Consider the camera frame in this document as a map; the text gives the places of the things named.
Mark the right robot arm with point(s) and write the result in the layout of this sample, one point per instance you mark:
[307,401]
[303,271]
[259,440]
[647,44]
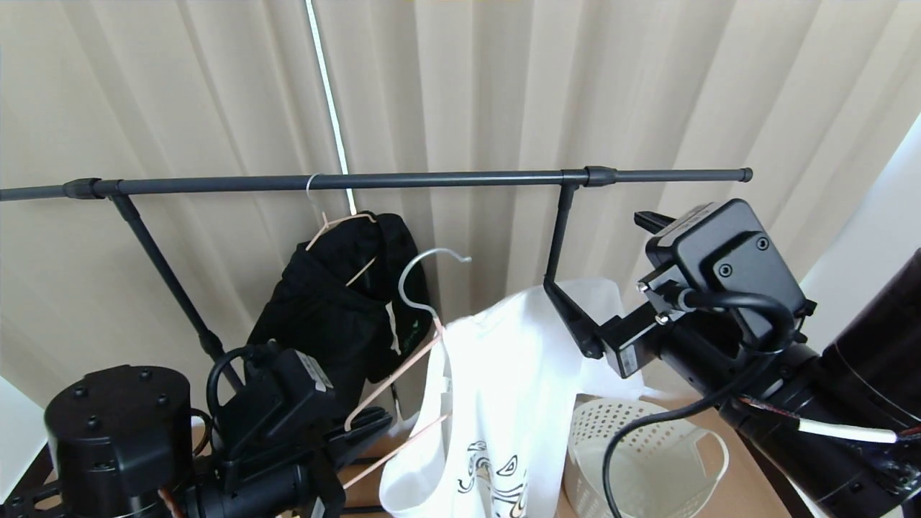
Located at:
[878,345]

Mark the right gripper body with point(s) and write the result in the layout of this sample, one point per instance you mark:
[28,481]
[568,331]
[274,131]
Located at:
[615,338]

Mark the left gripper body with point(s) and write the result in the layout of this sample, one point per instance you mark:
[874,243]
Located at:
[273,493]

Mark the pink clothes hanger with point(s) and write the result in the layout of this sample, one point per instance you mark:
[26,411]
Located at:
[403,284]
[327,224]

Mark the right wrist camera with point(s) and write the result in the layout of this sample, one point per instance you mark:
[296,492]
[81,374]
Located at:
[727,252]

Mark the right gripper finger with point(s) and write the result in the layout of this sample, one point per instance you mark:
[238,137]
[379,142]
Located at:
[579,327]
[651,219]

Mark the beige curtain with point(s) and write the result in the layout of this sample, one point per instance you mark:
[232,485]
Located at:
[180,86]

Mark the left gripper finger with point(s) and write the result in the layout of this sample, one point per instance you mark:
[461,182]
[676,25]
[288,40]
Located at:
[352,450]
[370,419]

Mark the black shorts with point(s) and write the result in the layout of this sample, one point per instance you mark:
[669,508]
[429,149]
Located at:
[324,316]

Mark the white garment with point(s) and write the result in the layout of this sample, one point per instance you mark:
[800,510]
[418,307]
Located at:
[504,374]

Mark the white laundry basket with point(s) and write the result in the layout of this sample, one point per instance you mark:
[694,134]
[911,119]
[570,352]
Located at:
[647,475]

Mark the black clothes rack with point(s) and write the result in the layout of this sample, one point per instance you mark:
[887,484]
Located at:
[468,178]

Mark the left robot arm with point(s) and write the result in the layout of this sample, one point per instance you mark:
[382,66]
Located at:
[108,432]

